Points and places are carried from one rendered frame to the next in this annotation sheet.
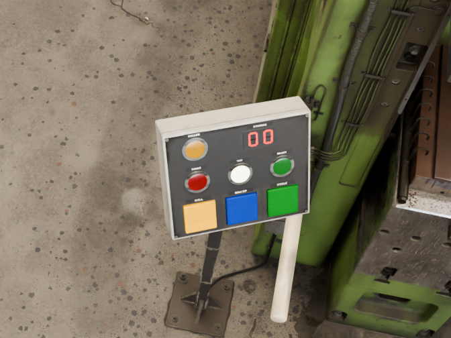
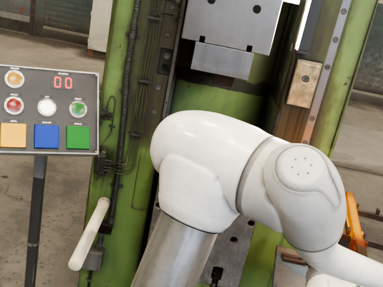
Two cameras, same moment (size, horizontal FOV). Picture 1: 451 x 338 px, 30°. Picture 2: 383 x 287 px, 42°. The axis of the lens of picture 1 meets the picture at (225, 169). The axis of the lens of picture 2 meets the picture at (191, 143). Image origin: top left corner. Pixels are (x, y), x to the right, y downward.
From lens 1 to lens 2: 1.34 m
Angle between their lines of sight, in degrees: 40
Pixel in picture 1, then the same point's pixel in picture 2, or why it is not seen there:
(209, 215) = (20, 134)
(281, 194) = (77, 131)
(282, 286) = (81, 245)
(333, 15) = (114, 26)
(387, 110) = (156, 118)
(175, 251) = not seen: outside the picture
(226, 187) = (36, 115)
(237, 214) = (42, 139)
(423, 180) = not seen: hidden behind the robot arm
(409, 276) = not seen: hidden behind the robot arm
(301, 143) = (92, 95)
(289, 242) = (90, 225)
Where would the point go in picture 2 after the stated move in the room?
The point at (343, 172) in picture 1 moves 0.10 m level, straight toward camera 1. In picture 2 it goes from (134, 194) to (123, 204)
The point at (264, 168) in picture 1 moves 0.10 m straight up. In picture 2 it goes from (64, 107) to (68, 78)
